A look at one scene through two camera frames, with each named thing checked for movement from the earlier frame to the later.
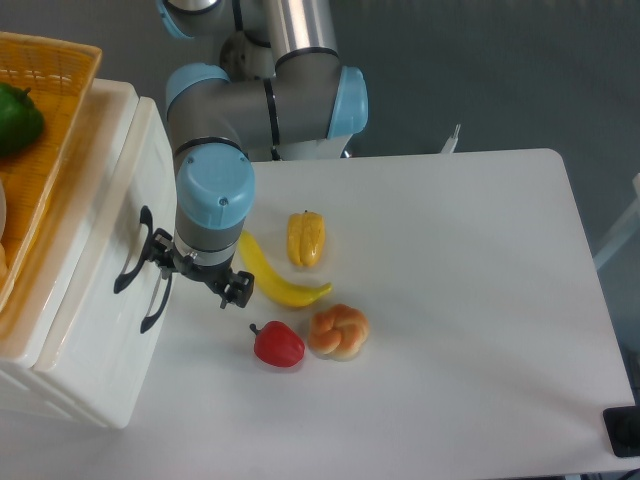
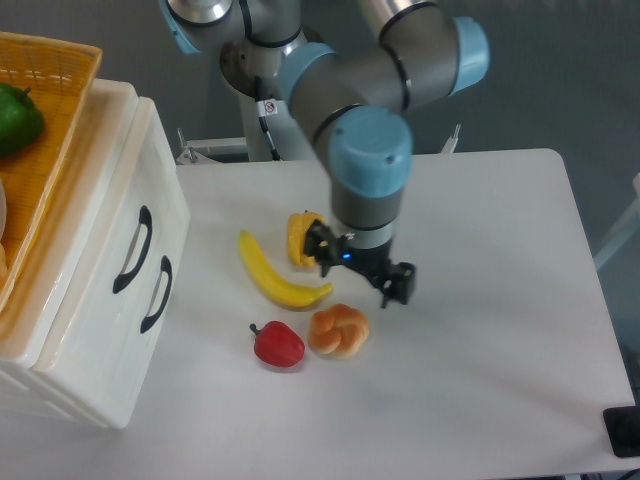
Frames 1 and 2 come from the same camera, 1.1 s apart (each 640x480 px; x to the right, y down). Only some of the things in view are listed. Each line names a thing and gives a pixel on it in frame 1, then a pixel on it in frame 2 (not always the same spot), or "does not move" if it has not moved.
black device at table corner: [623, 430] does not move
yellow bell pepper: [305, 238] does not move
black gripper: [241, 283] -> [373, 263]
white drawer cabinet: [87, 326] does not move
